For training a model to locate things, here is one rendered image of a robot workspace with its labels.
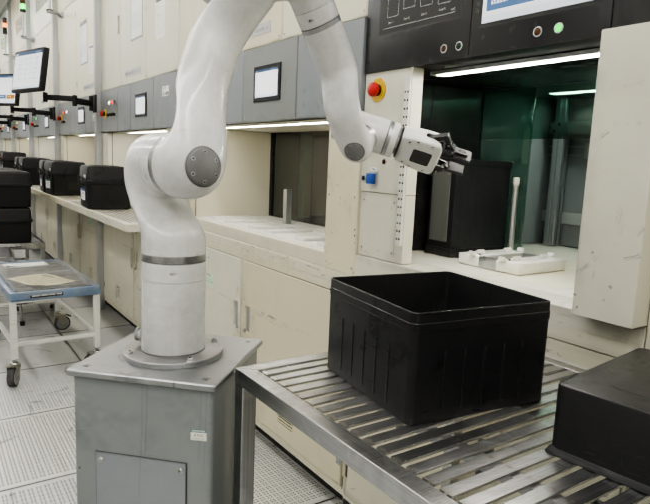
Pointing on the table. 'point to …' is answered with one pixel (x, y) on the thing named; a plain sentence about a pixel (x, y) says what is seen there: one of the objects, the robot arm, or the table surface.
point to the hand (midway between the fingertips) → (459, 161)
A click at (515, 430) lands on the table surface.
